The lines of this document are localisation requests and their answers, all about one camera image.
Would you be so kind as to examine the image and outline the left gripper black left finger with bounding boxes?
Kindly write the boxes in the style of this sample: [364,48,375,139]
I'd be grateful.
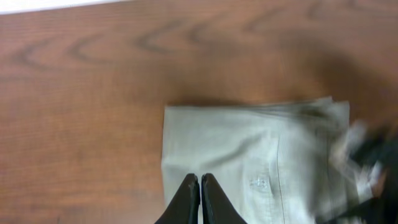
[155,174,200,224]

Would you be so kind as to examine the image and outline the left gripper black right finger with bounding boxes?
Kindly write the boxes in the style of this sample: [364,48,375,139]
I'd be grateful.
[201,173,246,224]

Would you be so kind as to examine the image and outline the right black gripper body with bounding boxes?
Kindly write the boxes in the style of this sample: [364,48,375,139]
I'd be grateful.
[324,124,397,223]

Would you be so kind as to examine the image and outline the khaki green shorts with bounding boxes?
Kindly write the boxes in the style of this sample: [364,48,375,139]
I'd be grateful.
[161,98,376,223]

